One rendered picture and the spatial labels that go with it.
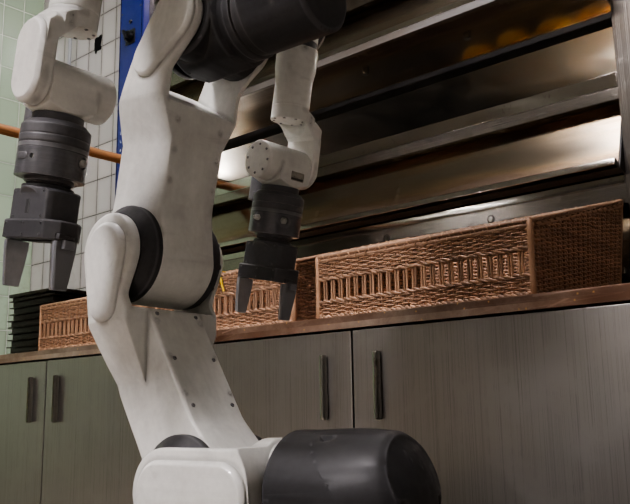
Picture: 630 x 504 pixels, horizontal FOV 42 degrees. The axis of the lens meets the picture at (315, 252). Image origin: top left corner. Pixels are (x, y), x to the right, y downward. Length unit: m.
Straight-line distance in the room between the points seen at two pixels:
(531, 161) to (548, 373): 0.83
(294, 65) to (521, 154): 0.96
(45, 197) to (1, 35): 3.13
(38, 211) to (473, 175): 1.45
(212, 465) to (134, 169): 0.47
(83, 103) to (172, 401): 0.41
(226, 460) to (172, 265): 0.32
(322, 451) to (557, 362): 0.64
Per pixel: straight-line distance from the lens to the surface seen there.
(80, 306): 2.65
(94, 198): 3.60
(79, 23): 1.13
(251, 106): 2.81
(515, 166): 2.23
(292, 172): 1.40
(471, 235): 1.68
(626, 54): 2.19
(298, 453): 1.00
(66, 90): 1.11
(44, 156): 1.08
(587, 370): 1.49
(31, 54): 1.11
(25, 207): 1.11
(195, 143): 1.26
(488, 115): 2.32
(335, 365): 1.79
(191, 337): 1.22
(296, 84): 1.43
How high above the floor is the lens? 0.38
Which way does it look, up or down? 11 degrees up
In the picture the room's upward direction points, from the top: 1 degrees counter-clockwise
